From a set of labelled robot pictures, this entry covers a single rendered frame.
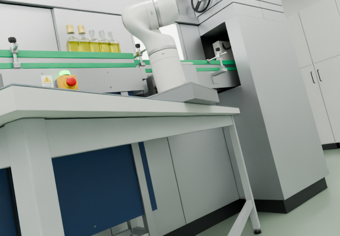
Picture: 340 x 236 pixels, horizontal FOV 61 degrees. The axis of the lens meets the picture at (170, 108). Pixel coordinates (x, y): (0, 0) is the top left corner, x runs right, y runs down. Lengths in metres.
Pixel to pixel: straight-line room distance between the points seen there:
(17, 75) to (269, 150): 1.56
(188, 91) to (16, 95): 0.60
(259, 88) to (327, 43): 2.82
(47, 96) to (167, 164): 1.49
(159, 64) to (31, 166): 0.75
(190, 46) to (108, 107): 1.78
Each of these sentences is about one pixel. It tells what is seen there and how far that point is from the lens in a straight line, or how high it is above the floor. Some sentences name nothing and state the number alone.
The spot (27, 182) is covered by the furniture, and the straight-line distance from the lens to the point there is 0.45.
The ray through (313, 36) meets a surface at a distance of 4.90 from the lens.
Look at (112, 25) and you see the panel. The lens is 1.90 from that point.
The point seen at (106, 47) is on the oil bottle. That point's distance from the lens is 1.62.
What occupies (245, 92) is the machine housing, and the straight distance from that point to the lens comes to 2.10.
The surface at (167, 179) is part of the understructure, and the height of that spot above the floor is 0.41.
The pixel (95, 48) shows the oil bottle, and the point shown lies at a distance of 1.59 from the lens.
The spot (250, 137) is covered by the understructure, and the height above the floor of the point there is 0.54.
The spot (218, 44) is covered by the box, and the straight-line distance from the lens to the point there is 2.42.
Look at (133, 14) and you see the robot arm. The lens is 1.18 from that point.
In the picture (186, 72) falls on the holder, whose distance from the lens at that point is 1.46.
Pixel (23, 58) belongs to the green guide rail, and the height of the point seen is 1.10.
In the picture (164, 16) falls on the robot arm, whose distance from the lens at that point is 1.18.
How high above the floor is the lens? 0.64
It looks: 6 degrees up
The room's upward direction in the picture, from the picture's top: 13 degrees counter-clockwise
